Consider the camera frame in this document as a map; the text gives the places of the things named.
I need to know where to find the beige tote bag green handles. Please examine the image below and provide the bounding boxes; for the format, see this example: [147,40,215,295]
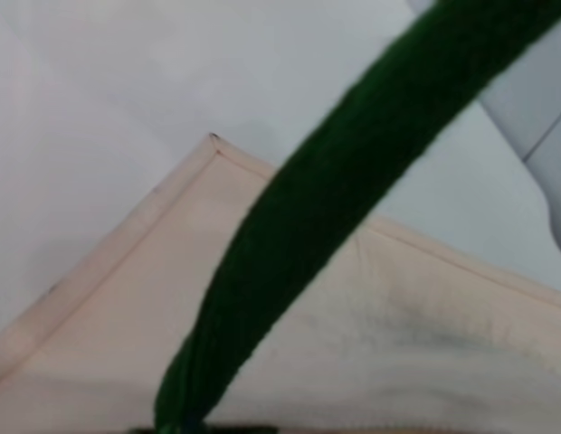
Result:
[0,0,561,434]

